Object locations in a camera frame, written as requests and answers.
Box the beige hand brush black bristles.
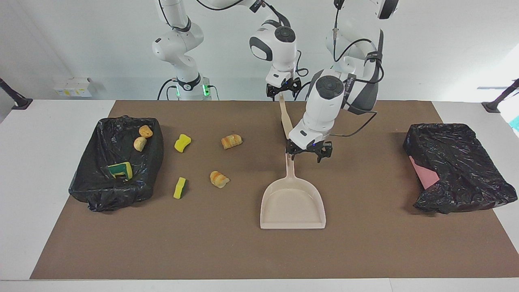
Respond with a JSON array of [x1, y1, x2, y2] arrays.
[[279, 94, 294, 139]]

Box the beige plastic dustpan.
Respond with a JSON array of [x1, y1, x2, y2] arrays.
[[260, 152, 327, 230]]

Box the striped orange croissant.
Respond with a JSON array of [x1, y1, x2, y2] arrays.
[[221, 134, 243, 150], [210, 171, 230, 189]]

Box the curved yellow sponge piece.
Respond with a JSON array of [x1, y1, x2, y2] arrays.
[[174, 134, 192, 153]]

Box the rectangular yellow green sponge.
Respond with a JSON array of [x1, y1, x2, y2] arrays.
[[173, 177, 187, 200]]

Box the notched yellow green sponge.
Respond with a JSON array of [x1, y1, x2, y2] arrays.
[[107, 161, 134, 180]]

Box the pink plastic bin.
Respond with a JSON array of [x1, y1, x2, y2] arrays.
[[409, 155, 440, 190]]

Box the crumpled black trash bag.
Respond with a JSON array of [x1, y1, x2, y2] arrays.
[[403, 123, 519, 215]]

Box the black bag lined trash bin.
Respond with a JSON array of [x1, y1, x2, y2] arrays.
[[69, 116, 164, 213]]

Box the large brown table mat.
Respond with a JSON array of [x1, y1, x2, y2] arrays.
[[30, 100, 519, 280]]

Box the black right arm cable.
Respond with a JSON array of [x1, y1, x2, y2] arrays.
[[157, 0, 311, 102]]

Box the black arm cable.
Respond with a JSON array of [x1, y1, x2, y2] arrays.
[[330, 0, 385, 137], [157, 0, 311, 102]]

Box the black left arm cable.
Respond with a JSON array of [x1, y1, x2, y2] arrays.
[[330, 0, 385, 137]]

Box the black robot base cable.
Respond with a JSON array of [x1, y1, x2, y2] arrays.
[[157, 78, 179, 101]]

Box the black camera stand foot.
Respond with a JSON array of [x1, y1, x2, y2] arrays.
[[0, 77, 33, 110], [481, 78, 519, 114]]

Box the white wall socket box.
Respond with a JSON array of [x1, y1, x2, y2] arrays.
[[53, 77, 93, 98]]

